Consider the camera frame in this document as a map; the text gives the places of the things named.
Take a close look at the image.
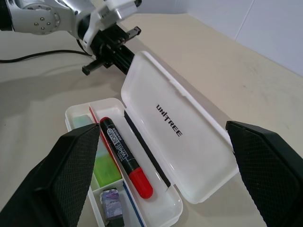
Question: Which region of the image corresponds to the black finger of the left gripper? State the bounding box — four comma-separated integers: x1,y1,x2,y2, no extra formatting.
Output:
107,47,132,76
117,46,136,66

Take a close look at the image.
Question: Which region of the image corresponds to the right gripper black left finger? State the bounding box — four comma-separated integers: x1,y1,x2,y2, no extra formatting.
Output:
0,122,100,227

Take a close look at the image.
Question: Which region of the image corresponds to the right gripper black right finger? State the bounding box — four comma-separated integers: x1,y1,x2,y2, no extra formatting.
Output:
225,120,303,227

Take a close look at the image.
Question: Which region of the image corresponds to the white hinged pencil case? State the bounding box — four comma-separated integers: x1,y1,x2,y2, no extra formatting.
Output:
65,50,239,227

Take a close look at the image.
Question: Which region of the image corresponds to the green translucent block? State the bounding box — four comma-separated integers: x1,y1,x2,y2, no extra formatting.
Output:
71,113,123,188

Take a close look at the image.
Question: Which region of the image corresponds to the black whiteboard marker red cap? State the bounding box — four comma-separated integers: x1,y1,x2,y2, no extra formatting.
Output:
99,116,154,199

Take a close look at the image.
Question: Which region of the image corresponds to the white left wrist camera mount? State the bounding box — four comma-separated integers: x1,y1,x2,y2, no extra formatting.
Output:
82,0,143,52

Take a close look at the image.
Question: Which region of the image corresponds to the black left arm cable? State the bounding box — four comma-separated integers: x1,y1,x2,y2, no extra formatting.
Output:
0,39,94,63

